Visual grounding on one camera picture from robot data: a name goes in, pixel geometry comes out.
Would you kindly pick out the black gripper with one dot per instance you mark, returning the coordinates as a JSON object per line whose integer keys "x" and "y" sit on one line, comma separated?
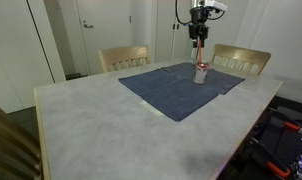
{"x": 199, "y": 16}

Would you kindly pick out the silver red soda can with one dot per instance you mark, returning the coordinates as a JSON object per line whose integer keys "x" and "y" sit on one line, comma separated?
{"x": 201, "y": 75}

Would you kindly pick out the blue cloth under can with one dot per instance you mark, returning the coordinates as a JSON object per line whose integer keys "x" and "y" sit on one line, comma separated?
{"x": 224, "y": 81}

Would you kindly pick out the white closet door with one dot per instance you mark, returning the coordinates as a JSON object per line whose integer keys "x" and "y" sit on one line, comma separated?
{"x": 164, "y": 30}
{"x": 184, "y": 43}

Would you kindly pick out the blue cloth beside tape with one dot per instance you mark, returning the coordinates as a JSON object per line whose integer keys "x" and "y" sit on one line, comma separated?
{"x": 171, "y": 96}

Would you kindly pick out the white door with lever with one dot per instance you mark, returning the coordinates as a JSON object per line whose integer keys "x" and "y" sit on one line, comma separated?
{"x": 107, "y": 26}

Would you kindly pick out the white plain door panel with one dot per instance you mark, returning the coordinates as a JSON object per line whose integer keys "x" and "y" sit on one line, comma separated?
{"x": 14, "y": 50}

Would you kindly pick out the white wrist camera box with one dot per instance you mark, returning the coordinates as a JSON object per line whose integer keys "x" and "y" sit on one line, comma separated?
{"x": 216, "y": 5}

